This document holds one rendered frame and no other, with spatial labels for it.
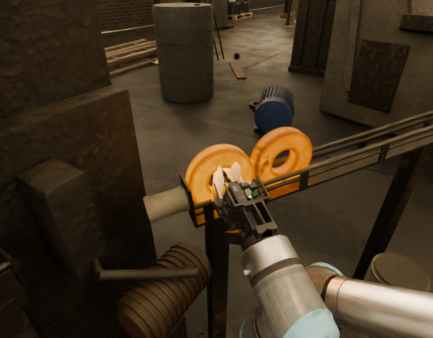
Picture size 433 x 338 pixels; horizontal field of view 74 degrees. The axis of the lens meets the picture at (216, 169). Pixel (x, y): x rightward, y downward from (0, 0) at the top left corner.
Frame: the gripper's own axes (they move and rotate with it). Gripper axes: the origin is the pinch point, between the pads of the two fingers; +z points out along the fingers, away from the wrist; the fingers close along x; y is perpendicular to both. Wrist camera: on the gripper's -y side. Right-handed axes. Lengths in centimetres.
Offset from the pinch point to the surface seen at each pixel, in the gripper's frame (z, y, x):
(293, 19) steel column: 648, -252, -490
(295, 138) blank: -0.1, 5.7, -17.5
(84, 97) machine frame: 19.0, 9.9, 24.4
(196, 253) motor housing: -9.0, -18.1, 7.6
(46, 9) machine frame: 24.7, 25.0, 26.9
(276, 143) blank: -0.2, 5.5, -12.5
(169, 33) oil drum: 225, -72, -44
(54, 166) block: 3.5, 7.0, 31.2
